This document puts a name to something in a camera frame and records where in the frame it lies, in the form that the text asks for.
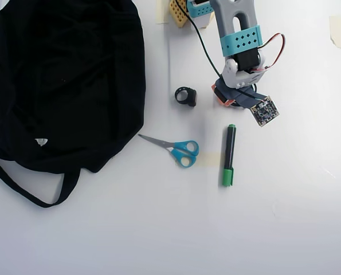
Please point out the blue-grey gripper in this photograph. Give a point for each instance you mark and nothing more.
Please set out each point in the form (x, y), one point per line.
(222, 96)

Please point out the grey, white and teal robot arm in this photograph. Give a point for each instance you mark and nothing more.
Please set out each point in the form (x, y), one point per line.
(227, 23)

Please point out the black cloth bag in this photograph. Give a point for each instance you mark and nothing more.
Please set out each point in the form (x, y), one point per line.
(64, 86)

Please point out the green and black marker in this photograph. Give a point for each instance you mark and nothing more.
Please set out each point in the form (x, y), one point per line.
(229, 149)

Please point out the yellow perforated plastic block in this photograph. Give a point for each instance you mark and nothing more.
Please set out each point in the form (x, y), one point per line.
(177, 13)

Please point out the beige masking tape piece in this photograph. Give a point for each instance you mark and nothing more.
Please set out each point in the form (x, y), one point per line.
(161, 11)
(337, 31)

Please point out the bare camera circuit board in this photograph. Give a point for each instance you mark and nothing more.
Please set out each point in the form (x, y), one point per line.
(265, 111)

